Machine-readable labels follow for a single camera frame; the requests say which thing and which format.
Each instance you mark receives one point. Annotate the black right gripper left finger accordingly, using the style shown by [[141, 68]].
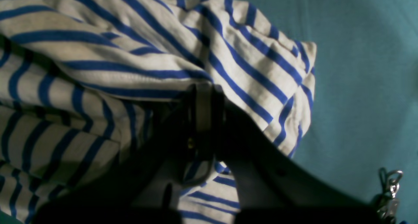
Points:
[[146, 188]]

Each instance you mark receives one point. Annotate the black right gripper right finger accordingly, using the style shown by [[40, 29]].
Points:
[[271, 188]]

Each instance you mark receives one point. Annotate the blue white striped T-shirt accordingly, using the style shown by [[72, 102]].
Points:
[[75, 76]]

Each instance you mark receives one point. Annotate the teal table cloth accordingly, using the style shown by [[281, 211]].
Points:
[[365, 111]]

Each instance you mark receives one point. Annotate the silver carabiner keychain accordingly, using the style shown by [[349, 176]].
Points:
[[386, 203]]

